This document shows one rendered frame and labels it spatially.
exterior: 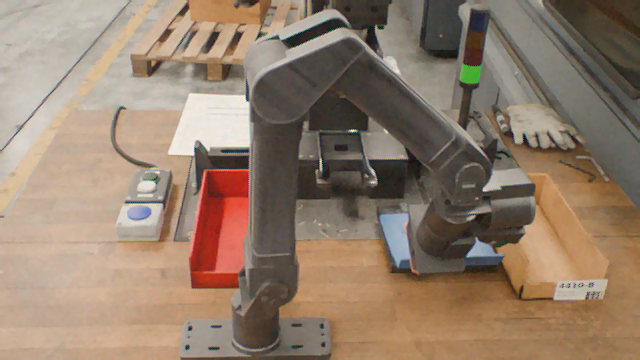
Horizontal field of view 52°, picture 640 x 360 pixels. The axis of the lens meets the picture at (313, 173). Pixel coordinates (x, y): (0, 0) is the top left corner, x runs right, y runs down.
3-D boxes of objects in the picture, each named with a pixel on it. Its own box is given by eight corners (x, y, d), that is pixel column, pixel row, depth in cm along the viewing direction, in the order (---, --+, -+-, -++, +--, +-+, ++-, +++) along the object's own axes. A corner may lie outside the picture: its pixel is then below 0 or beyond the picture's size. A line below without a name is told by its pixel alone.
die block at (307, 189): (294, 199, 120) (294, 164, 116) (293, 171, 129) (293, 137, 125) (403, 199, 121) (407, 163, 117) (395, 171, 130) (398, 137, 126)
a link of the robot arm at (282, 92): (478, 138, 84) (306, -18, 70) (508, 174, 77) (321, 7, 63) (409, 203, 88) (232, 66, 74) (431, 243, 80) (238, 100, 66)
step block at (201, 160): (196, 190, 122) (193, 147, 117) (198, 181, 125) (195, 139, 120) (231, 189, 122) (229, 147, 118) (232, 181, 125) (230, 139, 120)
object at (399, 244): (399, 274, 99) (401, 259, 98) (380, 216, 113) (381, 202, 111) (445, 272, 100) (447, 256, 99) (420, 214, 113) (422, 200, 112)
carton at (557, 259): (517, 304, 99) (527, 263, 95) (474, 210, 120) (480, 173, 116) (601, 303, 99) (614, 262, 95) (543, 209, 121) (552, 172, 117)
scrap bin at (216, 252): (191, 289, 99) (188, 257, 96) (206, 197, 120) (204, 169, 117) (271, 287, 99) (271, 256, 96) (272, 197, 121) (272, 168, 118)
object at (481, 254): (456, 271, 100) (459, 256, 99) (433, 214, 113) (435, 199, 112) (501, 270, 101) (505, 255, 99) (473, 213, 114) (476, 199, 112)
